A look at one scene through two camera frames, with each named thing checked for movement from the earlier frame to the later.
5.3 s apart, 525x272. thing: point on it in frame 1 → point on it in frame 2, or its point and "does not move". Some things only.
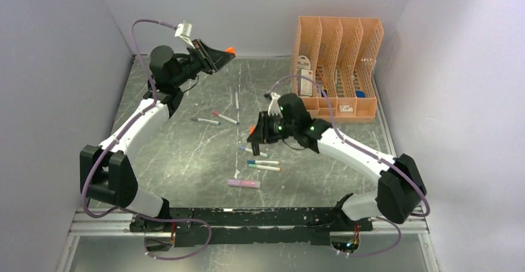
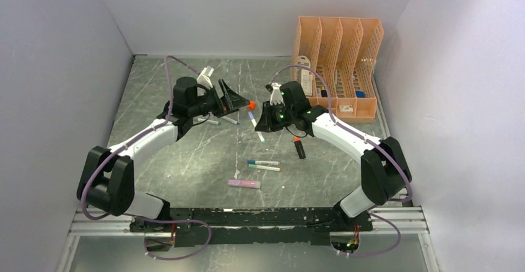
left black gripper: x=212 y=60 → x=233 y=99
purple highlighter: x=245 y=183 does not move
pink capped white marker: x=225 y=118 does not move
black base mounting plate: x=193 y=227 does not move
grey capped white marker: x=203 y=120 does not move
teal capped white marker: x=264 y=162 does not move
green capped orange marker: x=265 y=167 does not move
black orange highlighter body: x=254 y=145 → x=299 y=147
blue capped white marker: x=249 y=150 → x=254 y=124
